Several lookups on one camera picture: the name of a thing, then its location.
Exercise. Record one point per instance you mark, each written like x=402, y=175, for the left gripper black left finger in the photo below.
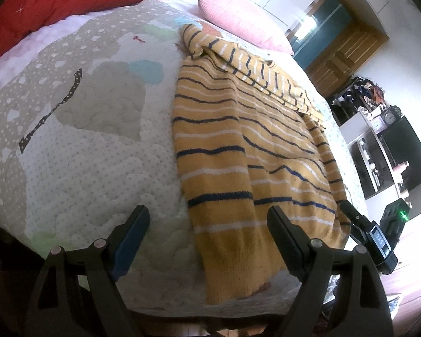
x=76, y=293

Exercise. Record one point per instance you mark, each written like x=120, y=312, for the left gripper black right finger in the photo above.
x=360, y=308

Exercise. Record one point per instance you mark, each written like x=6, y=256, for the yellow striped knit sweater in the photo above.
x=247, y=137

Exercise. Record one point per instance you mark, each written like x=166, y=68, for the cluttered clothes rack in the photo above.
x=358, y=95

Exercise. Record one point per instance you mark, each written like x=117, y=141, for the white shelf unit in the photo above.
x=378, y=180

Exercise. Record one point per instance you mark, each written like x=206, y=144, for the black television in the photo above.
x=404, y=145

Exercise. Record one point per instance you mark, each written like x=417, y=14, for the patchwork quilted bedspread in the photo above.
x=86, y=137

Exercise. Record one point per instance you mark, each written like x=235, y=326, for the wooden door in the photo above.
x=344, y=56

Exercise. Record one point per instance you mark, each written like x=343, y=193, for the pink pillow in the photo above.
x=247, y=21

